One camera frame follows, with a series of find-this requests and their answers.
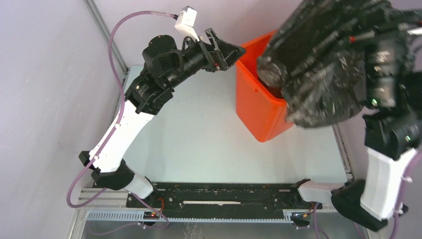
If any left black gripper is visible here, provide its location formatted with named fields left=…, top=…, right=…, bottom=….
left=165, top=28, right=246, bottom=90

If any black plastic trash bag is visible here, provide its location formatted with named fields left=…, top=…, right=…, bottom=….
left=256, top=0, right=392, bottom=128

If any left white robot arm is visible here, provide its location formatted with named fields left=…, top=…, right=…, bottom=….
left=79, top=28, right=246, bottom=208

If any orange plastic trash bin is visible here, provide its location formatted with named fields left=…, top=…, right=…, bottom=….
left=235, top=31, right=293, bottom=142

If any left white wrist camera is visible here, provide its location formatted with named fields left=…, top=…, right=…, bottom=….
left=175, top=6, right=200, bottom=42

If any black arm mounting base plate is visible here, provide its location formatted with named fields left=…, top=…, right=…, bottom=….
left=144, top=182, right=312, bottom=219

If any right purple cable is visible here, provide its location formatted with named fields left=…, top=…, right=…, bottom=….
left=295, top=158, right=422, bottom=239

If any aluminium frame rail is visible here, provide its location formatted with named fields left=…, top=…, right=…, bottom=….
left=76, top=188, right=377, bottom=212

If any grey cable duct strip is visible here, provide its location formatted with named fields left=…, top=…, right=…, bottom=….
left=86, top=210, right=293, bottom=223

